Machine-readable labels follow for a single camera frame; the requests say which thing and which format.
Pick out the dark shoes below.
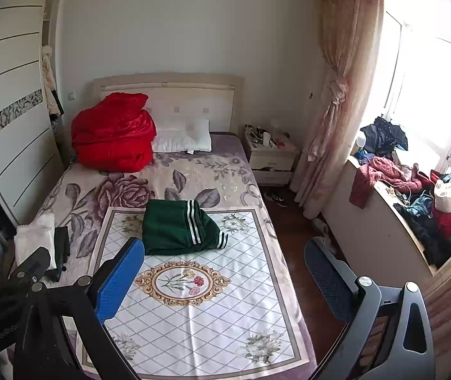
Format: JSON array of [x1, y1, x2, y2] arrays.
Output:
[[264, 191, 289, 207]]

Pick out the bed with floral sheet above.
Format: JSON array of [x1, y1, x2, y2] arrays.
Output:
[[9, 132, 317, 380]]

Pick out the white pillow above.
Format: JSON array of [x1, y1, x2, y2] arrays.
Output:
[[152, 118, 213, 154]]

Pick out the black cloth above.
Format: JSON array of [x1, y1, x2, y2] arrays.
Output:
[[45, 225, 72, 283]]

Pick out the white cloth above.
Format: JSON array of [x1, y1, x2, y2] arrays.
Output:
[[14, 214, 57, 270]]

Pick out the bay window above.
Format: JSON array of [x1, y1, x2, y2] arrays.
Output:
[[379, 0, 451, 214]]

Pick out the green and cream varsity jacket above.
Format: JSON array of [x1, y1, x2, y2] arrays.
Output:
[[142, 199, 229, 256]]

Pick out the white diamond-patterned mat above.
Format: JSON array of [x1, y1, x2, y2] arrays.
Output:
[[77, 206, 307, 377]]

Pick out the red quilt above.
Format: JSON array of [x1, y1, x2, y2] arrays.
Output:
[[70, 92, 157, 174]]

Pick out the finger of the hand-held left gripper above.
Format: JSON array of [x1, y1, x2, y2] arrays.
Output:
[[9, 246, 52, 284]]

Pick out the white sliding wardrobe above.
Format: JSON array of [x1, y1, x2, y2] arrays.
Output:
[[0, 0, 66, 226]]

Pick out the pile of dark clothes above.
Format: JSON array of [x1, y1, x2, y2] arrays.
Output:
[[359, 116, 409, 163]]

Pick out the hanging beige cloth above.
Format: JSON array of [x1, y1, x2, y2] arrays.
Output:
[[40, 44, 65, 117]]

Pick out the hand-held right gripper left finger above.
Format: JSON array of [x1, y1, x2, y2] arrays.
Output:
[[14, 237, 146, 380]]

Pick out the white window ledge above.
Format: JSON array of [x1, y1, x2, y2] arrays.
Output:
[[322, 154, 451, 286]]

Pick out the pink patterned curtain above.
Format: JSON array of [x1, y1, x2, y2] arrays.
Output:
[[289, 0, 386, 220]]

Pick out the black garment heap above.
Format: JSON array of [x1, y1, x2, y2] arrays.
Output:
[[392, 194, 451, 268]]

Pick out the white nightstand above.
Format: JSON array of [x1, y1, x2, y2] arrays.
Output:
[[242, 124, 300, 186]]

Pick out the red knit sweater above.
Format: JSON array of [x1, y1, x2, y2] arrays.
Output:
[[349, 156, 424, 209]]

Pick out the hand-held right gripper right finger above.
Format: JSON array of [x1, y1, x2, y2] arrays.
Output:
[[304, 238, 436, 380]]

